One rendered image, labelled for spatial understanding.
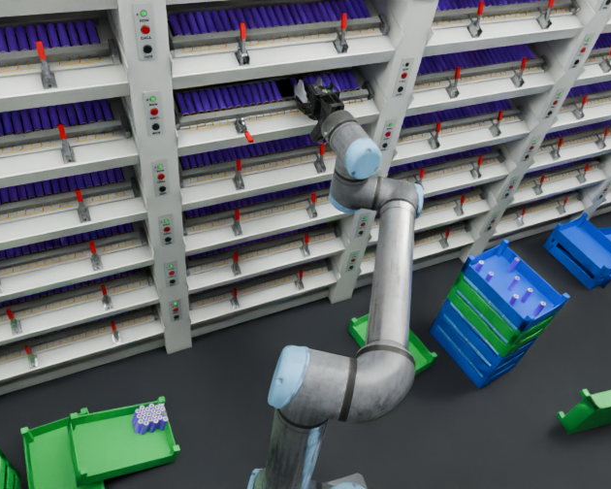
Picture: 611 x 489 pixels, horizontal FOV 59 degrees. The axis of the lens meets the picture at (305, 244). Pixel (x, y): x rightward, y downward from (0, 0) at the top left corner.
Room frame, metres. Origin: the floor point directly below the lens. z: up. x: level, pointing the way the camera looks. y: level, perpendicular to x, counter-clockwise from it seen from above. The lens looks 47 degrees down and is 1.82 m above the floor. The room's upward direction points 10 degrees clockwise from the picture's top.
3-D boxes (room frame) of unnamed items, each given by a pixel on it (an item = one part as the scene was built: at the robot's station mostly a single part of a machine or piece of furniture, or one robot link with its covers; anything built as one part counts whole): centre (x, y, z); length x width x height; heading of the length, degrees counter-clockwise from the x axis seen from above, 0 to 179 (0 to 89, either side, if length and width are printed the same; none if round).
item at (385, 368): (0.77, -0.20, 0.92); 0.68 x 0.12 x 0.12; 177
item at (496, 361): (1.27, -0.74, 0.20); 0.30 x 0.20 x 0.08; 39
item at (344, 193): (1.07, -0.09, 0.92); 0.12 x 0.09 x 0.12; 87
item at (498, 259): (1.27, -0.74, 0.44); 0.30 x 0.20 x 0.08; 39
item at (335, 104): (1.22, 0.01, 1.04); 0.12 x 0.08 x 0.09; 31
